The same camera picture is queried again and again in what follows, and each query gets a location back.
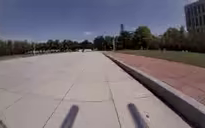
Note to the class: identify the pale concrete slab pavement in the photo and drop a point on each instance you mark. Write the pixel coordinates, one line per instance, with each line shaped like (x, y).
(80, 80)

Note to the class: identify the distant dark tower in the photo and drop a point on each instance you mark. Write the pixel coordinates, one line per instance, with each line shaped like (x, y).
(122, 27)

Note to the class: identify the row of trees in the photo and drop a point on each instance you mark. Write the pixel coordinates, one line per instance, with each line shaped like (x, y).
(140, 40)

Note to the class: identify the robot's own part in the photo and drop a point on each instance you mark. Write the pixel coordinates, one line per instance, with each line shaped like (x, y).
(137, 116)
(70, 116)

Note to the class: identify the grey concrete kerb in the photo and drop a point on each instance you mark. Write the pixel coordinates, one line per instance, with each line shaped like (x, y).
(163, 90)

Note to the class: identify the red brick strip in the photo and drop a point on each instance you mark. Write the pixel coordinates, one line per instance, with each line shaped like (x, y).
(176, 71)

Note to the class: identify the green grass lawn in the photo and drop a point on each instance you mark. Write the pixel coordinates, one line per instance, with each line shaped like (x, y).
(190, 57)

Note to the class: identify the tall grey building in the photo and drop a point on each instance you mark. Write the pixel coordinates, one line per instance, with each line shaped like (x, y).
(200, 15)

